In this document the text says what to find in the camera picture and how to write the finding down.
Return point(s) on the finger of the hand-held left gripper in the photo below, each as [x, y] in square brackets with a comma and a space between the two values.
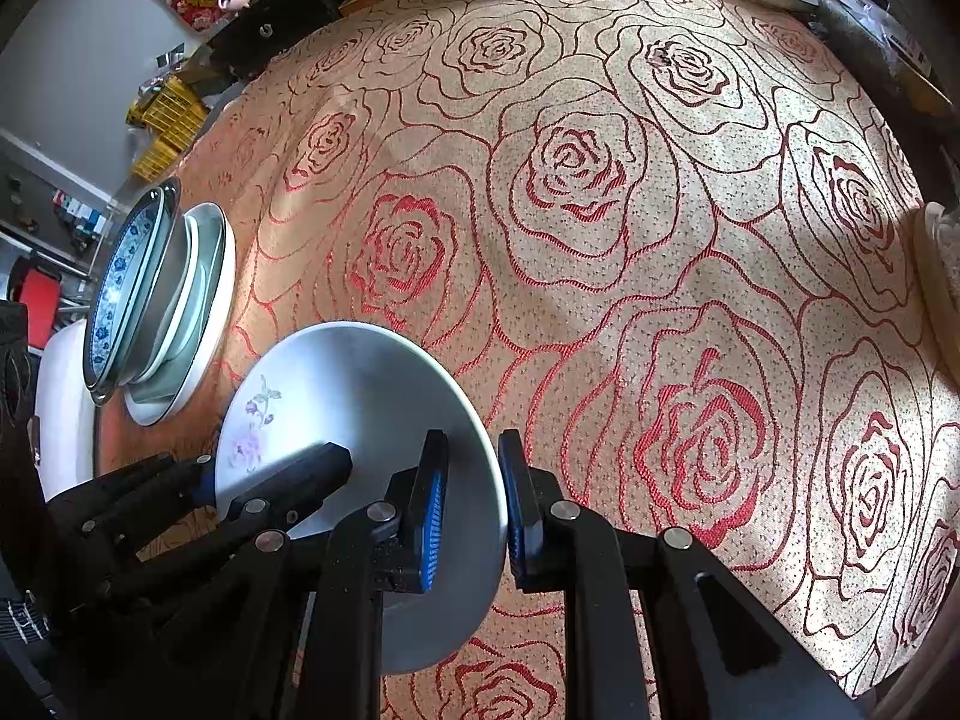
[204, 486]
[307, 476]

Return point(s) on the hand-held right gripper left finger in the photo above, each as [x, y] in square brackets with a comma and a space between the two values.
[436, 517]

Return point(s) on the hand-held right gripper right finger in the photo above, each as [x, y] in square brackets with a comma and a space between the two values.
[514, 510]

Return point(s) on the white bowl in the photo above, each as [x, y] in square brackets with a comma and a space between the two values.
[360, 390]

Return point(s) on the stainless steel bowl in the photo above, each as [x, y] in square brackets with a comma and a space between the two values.
[161, 300]

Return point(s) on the green square plate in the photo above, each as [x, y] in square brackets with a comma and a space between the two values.
[213, 270]

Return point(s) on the blue patterned bowl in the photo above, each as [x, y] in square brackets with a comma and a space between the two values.
[124, 277]

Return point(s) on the white oval dish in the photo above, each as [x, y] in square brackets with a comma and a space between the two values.
[193, 255]

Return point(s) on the red chair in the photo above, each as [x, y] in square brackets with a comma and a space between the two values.
[41, 289]

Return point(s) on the rose patterned tablecloth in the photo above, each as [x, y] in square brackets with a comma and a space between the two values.
[675, 240]

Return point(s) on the glass shelf unit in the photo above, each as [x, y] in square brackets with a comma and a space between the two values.
[52, 202]

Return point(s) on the yellow plastic crate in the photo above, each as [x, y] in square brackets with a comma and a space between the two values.
[161, 101]
[157, 157]
[184, 124]

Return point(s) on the black cabinet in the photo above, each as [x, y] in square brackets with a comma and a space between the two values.
[277, 37]

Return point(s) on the glass flower dome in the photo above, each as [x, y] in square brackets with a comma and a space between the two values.
[941, 277]

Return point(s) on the cluttered storage tray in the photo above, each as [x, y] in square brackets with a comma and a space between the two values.
[885, 15]

